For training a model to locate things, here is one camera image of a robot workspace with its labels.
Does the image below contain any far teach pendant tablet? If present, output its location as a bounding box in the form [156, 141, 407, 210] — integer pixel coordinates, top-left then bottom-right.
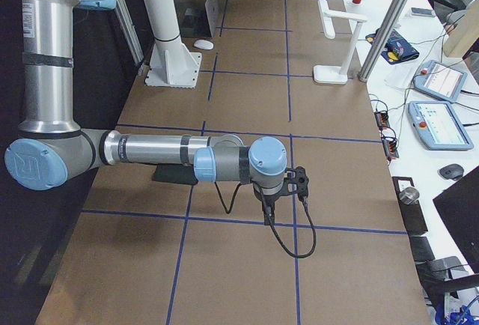
[412, 60, 467, 103]

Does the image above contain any white computer mouse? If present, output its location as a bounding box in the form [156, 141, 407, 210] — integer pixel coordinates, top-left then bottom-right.
[193, 39, 214, 50]

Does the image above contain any silver grey laptop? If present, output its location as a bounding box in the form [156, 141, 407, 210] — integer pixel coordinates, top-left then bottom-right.
[180, 0, 219, 39]

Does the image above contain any aluminium frame post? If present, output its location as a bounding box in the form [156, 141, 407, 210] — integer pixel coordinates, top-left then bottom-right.
[358, 0, 408, 82]

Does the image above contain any black computer mouse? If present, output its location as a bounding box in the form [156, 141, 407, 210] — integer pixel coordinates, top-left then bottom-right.
[438, 163, 464, 181]

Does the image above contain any black monitor corner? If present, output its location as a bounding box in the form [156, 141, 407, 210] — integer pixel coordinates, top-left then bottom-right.
[433, 167, 478, 273]

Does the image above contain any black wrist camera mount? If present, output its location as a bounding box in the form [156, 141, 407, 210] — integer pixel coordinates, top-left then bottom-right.
[280, 166, 309, 201]

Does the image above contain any white camera mast with base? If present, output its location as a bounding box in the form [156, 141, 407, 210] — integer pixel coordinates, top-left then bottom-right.
[144, 0, 202, 88]

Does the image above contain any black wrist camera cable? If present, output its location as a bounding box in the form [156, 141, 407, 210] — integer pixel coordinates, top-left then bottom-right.
[215, 182, 318, 258]

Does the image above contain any white desk lamp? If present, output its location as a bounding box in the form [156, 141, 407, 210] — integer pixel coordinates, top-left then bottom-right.
[313, 0, 368, 85]

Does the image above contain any silver metal knob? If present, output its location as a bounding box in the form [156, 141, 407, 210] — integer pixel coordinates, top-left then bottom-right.
[398, 186, 420, 205]

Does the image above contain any black orange adapter box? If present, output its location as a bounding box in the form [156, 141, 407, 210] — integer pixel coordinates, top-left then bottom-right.
[374, 111, 390, 129]

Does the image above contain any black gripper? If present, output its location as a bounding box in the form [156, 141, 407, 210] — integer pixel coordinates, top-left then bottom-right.
[253, 184, 284, 225]

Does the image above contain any navy space print pouch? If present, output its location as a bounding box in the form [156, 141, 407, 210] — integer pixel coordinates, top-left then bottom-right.
[381, 30, 420, 64]

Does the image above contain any near teach pendant tablet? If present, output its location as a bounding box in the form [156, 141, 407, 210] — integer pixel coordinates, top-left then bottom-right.
[407, 101, 474, 151]

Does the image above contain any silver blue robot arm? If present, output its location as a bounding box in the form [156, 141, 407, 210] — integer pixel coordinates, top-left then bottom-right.
[4, 0, 287, 226]

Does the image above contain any teach pendant tablet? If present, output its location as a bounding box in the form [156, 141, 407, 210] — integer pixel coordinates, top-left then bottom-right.
[412, 60, 467, 103]
[407, 101, 474, 151]

